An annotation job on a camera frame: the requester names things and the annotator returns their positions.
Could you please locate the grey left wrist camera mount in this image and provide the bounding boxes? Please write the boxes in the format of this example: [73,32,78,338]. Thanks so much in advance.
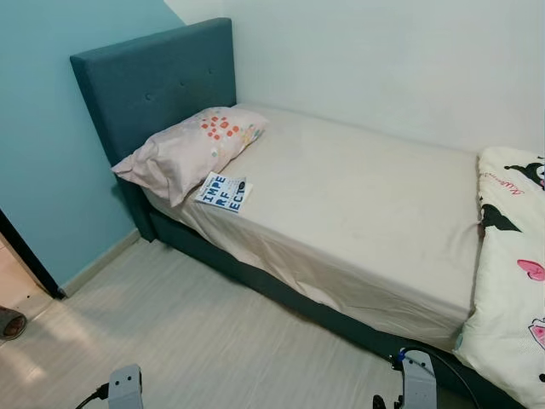
[108,365,144,409]

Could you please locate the dark teal upholstered headboard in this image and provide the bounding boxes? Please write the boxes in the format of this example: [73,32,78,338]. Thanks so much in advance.
[70,17,238,244]

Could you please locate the pink pillow with dot print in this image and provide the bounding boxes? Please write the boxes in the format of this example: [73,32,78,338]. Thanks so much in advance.
[112,107,269,208]

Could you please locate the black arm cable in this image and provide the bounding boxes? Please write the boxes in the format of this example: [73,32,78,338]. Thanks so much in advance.
[75,383,112,409]
[392,345,479,409]

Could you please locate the brown slipper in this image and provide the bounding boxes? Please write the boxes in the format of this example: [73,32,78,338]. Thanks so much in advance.
[0,307,26,342]

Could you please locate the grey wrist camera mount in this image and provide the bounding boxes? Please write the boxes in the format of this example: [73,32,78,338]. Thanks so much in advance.
[108,365,144,409]
[400,349,438,409]

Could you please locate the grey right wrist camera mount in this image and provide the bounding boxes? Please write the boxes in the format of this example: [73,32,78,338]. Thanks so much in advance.
[400,349,438,409]

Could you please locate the white book with blue letters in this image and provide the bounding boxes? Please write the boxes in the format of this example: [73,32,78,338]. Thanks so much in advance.
[196,171,254,214]

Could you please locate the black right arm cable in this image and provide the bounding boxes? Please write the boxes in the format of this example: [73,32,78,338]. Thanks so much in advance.
[392,345,479,409]

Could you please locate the black door frame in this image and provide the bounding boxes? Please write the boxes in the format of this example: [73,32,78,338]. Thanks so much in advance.
[0,209,66,300]

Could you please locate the cream cartoon print quilt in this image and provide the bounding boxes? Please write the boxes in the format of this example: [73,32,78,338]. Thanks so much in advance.
[454,147,545,409]

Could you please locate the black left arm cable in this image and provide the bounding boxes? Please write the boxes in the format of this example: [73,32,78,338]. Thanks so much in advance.
[75,383,112,409]

